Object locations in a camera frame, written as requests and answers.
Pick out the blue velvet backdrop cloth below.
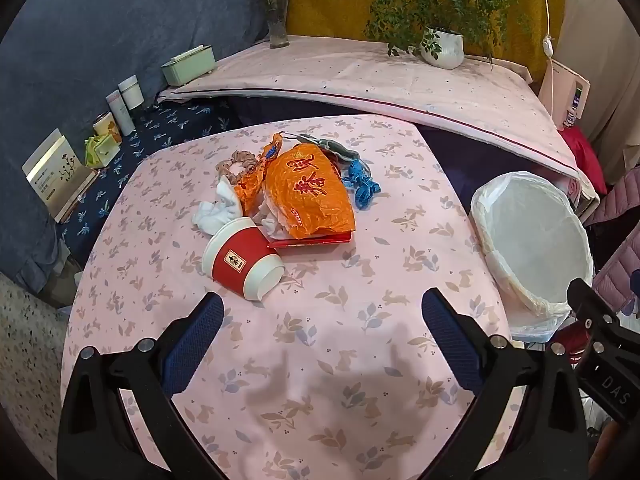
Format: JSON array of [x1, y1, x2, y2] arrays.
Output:
[[0, 0, 292, 292]]

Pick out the glass vase with red flowers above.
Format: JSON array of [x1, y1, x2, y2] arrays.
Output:
[[244, 0, 299, 50]]

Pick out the green packet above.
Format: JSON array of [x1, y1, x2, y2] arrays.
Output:
[[83, 132, 120, 169]]

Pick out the green plant in white pot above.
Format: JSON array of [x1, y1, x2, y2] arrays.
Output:
[[329, 0, 532, 71]]

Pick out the white tissue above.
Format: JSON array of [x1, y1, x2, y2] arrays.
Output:
[[192, 179, 247, 237]]

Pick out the pink dotted cloth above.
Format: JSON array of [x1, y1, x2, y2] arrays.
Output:
[[159, 35, 583, 183]]

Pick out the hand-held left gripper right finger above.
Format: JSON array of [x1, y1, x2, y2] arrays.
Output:
[[421, 287, 588, 480]]

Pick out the white bin with plastic liner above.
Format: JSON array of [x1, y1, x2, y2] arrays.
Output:
[[469, 171, 597, 343]]

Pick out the pink rabbit-print tablecloth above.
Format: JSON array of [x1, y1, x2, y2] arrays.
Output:
[[60, 114, 513, 480]]

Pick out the mustard backdrop cloth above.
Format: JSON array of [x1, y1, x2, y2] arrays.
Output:
[[286, 0, 569, 84]]

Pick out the red and white paper cup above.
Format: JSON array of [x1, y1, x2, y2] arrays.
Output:
[[202, 217, 286, 302]]

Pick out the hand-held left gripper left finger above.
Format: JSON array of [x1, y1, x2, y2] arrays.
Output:
[[57, 292, 226, 480]]

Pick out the grey face mask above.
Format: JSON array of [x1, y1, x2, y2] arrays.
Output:
[[294, 132, 362, 162]]

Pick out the red paper packet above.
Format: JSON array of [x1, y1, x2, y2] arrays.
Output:
[[267, 231, 354, 251]]

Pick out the small orange-print can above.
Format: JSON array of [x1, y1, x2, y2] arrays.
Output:
[[92, 112, 123, 144]]

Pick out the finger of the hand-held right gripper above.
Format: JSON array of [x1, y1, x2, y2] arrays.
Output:
[[566, 277, 623, 362]]

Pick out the white bottle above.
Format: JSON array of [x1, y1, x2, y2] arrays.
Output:
[[105, 89, 132, 136]]

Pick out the white cable with switch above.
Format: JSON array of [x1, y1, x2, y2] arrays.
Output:
[[534, 0, 559, 107]]

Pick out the beige scrunchie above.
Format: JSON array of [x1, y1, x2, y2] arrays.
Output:
[[215, 152, 262, 187]]

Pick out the orange plastic bag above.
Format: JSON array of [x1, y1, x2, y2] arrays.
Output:
[[264, 142, 356, 241]]

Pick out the red cloth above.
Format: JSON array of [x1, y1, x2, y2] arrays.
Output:
[[559, 125, 609, 197]]

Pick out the beige curtain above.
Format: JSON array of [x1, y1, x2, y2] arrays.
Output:
[[554, 0, 640, 182]]

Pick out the mint green box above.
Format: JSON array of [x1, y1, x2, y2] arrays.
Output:
[[160, 45, 217, 87]]

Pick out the pink puffer jacket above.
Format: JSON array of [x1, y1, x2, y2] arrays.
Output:
[[584, 164, 640, 317]]

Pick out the orange snack wrapper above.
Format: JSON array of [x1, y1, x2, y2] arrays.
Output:
[[234, 132, 287, 217]]

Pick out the red plastic object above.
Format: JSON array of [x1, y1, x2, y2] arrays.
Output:
[[549, 324, 587, 357]]

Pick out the pink appliance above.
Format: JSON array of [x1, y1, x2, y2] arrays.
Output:
[[538, 57, 592, 132]]

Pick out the white jar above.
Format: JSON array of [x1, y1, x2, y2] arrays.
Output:
[[118, 75, 145, 110]]

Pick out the navy leaf-print cloth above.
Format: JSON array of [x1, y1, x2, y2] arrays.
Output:
[[54, 99, 242, 262]]

